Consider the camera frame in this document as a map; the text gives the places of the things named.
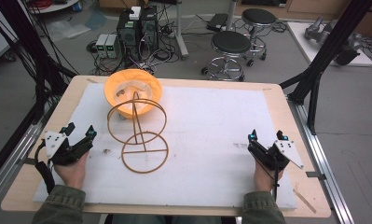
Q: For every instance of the grey metal table leg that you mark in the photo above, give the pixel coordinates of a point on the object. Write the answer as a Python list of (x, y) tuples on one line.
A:
[(180, 31)]

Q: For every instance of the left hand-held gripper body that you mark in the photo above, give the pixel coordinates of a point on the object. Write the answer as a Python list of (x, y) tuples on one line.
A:
[(57, 146)]

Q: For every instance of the small black round stool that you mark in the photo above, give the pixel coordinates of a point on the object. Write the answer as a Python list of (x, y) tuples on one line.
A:
[(259, 16)]

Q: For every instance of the thin wooden stick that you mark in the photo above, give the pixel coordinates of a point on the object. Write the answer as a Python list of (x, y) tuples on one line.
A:
[(305, 201)]

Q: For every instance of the large black round stool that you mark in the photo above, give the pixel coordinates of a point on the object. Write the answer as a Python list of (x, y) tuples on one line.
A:
[(231, 42)]

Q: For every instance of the orange bowl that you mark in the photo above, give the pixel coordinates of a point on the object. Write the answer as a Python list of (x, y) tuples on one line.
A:
[(149, 85)]

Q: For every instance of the round white table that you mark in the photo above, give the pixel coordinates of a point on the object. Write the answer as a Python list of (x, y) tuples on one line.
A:
[(54, 5)]

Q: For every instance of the white foam mat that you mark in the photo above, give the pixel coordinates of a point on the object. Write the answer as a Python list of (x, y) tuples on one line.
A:
[(205, 124)]

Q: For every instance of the person's left hand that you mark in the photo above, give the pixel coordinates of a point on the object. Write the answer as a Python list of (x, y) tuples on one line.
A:
[(72, 174)]

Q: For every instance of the small dark piece in bowl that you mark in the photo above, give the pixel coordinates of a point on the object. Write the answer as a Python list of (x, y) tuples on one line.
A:
[(120, 92)]

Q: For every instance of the aluminium rail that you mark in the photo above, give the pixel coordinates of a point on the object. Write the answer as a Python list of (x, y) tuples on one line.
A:
[(9, 168), (323, 149)]

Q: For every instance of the black computer tower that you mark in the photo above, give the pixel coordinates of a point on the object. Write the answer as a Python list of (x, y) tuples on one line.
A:
[(127, 35), (149, 29)]

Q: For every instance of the grey robot on platform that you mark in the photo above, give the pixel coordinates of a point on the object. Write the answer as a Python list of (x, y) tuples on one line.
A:
[(317, 32)]

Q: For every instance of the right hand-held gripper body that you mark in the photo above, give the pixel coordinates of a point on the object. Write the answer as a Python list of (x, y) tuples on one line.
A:
[(275, 154)]

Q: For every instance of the white platform board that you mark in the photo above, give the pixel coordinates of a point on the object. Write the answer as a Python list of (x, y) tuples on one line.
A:
[(301, 40)]

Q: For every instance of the grey power supply unit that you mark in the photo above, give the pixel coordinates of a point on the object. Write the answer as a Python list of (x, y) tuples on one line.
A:
[(113, 46), (101, 45)]

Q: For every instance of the grey metal pole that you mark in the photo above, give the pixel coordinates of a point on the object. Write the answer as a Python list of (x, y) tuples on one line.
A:
[(231, 14)]

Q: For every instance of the black flat device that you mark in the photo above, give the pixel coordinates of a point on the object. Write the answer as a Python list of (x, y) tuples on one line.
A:
[(217, 21)]

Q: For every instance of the white box on computer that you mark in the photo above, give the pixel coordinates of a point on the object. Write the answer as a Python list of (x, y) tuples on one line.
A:
[(135, 13)]

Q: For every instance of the person's right hand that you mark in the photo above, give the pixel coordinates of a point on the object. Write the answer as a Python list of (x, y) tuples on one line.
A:
[(264, 180)]

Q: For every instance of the clear plastic sheet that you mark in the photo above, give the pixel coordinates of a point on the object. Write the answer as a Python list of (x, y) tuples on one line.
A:
[(67, 29)]

